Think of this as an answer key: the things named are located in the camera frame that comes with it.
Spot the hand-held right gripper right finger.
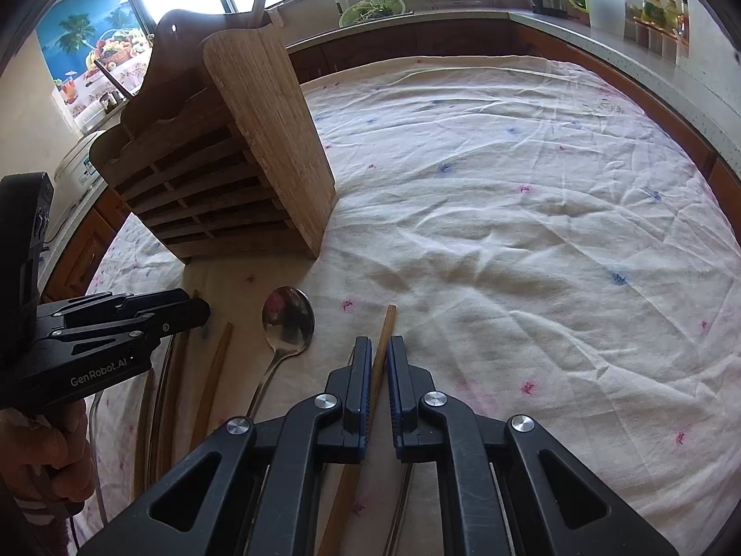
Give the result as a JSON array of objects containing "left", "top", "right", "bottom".
[{"left": 386, "top": 335, "right": 681, "bottom": 556}]

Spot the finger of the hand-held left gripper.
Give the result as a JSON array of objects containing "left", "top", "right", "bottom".
[
  {"left": 36, "top": 311, "right": 211, "bottom": 358},
  {"left": 38, "top": 288, "right": 210, "bottom": 326}
]

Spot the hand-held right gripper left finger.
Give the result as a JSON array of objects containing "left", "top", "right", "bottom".
[{"left": 78, "top": 336, "right": 374, "bottom": 556}]

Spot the metal spoon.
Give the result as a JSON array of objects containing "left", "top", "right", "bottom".
[{"left": 246, "top": 285, "right": 316, "bottom": 418}]

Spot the wooden utensil holder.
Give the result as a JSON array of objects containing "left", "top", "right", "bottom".
[{"left": 88, "top": 8, "right": 338, "bottom": 261}]

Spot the person's left hand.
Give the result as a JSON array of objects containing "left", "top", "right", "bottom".
[{"left": 0, "top": 398, "right": 94, "bottom": 521}]

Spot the wooden side cabinet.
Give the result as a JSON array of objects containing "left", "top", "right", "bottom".
[{"left": 42, "top": 185, "right": 135, "bottom": 303}]

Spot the white rice cooker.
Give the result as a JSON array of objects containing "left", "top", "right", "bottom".
[{"left": 54, "top": 129, "right": 112, "bottom": 199}]

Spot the dark chopstick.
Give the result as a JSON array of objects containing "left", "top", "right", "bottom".
[{"left": 91, "top": 59, "right": 133, "bottom": 103}]

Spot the white floral tablecloth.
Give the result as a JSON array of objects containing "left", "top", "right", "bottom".
[{"left": 87, "top": 55, "right": 733, "bottom": 556}]

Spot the green colander with vegetables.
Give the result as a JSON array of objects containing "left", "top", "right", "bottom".
[{"left": 339, "top": 0, "right": 415, "bottom": 27}]

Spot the grey kitchen counter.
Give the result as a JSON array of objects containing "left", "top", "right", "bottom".
[{"left": 285, "top": 7, "right": 741, "bottom": 160}]

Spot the row of seasoning jars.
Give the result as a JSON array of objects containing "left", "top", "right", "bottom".
[{"left": 627, "top": 0, "right": 693, "bottom": 62}]

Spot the tropical wall poster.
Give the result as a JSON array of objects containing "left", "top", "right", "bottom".
[{"left": 36, "top": 0, "right": 156, "bottom": 122}]

